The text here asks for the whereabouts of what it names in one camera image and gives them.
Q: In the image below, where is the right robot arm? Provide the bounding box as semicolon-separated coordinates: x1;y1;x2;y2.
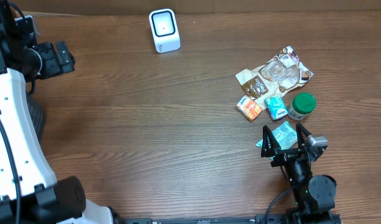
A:
259;123;342;224

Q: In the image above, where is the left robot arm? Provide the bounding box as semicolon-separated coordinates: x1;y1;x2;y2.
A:
0;0;121;223

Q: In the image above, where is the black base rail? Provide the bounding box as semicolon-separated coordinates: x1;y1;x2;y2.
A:
115;213;342;224

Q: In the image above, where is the brown cardboard backdrop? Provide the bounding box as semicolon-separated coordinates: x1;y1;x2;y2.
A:
14;0;381;16

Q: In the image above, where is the white barcode scanner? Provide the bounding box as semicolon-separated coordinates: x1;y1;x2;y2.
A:
149;8;181;54

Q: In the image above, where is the teal snack packet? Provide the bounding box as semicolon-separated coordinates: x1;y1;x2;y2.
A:
272;121;297;150

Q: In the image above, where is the green lid jar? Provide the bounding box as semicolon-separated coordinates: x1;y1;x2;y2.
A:
288;92;316;120

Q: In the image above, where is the beige snack pouch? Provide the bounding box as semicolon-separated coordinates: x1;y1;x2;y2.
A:
236;46;313;109

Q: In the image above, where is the small teal box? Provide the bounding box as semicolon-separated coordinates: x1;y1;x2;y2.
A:
265;95;288;121

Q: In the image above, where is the small orange box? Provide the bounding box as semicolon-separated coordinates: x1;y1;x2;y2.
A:
236;95;263;122

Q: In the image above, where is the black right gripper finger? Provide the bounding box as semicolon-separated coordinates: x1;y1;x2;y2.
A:
296;123;311;147
261;125;279;157

